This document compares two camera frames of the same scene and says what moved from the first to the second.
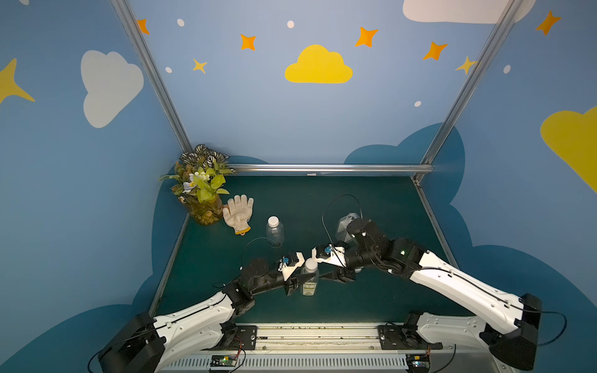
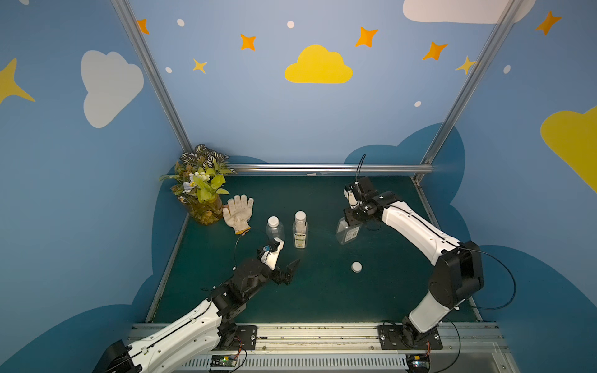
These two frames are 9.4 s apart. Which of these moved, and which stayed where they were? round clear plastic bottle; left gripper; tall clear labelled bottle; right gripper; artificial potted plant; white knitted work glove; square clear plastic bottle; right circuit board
Moved: right gripper; left gripper; tall clear labelled bottle
Stayed: round clear plastic bottle; right circuit board; square clear plastic bottle; artificial potted plant; white knitted work glove
